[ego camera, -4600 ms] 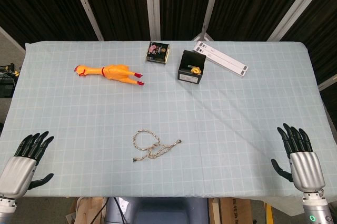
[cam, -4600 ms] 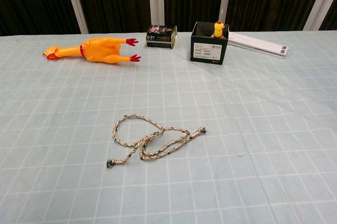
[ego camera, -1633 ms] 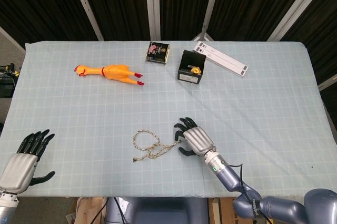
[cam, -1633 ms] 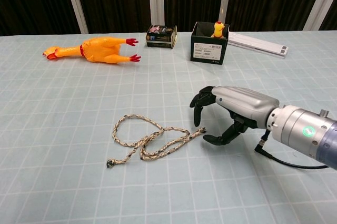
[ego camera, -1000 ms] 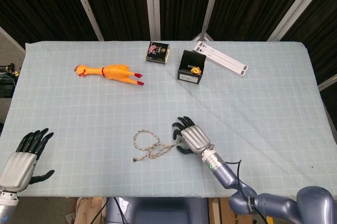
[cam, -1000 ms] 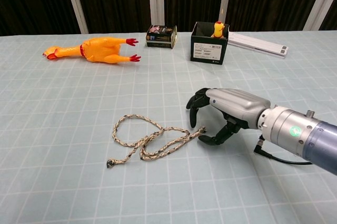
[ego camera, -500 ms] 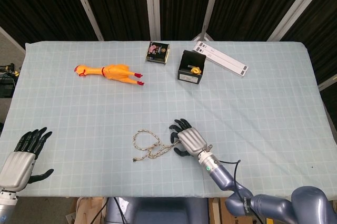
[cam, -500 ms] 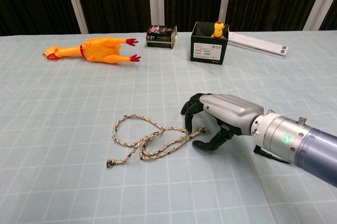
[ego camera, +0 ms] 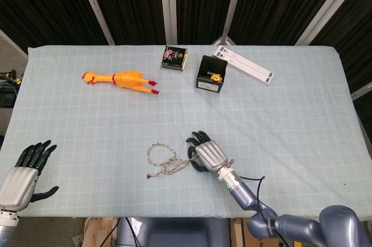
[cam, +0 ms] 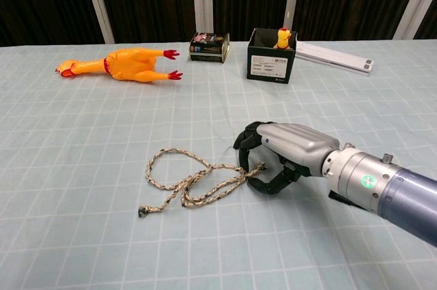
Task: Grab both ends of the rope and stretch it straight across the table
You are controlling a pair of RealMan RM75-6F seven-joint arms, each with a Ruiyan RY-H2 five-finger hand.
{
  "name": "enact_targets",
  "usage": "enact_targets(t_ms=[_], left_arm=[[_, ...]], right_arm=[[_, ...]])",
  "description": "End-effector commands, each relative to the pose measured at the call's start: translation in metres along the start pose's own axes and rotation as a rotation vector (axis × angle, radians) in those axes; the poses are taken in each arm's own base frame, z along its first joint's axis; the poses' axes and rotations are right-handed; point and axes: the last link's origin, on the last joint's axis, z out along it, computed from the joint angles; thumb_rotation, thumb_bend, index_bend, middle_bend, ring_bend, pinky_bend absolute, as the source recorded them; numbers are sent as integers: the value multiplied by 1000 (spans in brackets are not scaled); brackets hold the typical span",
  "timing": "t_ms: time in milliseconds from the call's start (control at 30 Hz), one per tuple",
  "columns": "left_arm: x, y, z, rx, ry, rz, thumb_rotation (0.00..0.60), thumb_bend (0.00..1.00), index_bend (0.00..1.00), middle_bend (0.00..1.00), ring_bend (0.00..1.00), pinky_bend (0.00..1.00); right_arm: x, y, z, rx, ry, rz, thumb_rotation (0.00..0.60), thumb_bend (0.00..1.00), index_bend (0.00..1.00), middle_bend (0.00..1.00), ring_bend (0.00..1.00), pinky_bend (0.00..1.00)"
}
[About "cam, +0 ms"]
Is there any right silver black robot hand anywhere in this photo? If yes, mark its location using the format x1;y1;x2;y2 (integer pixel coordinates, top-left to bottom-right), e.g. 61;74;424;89
233;120;341;196

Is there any beige speckled braided rope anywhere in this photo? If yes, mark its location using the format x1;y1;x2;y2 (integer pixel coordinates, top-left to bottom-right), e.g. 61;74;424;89
137;148;268;218

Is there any black open cardboard box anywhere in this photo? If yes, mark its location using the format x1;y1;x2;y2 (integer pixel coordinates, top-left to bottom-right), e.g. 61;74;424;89
246;27;298;85

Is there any long flat white box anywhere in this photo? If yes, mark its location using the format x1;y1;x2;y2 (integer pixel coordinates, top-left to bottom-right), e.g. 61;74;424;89
294;41;376;77

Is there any small yellow chicken toy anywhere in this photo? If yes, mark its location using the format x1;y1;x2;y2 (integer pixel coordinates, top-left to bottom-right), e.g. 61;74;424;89
272;27;294;50

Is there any black luncheon meat tin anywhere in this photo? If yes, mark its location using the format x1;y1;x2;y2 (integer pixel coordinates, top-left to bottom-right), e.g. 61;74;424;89
188;31;231;65

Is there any large yellow rubber chicken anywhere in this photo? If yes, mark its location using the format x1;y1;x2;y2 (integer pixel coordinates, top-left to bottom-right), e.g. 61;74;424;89
54;47;184;83

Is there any light blue checked tablecloth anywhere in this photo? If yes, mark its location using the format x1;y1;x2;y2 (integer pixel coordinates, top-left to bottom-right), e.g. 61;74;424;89
0;38;437;290

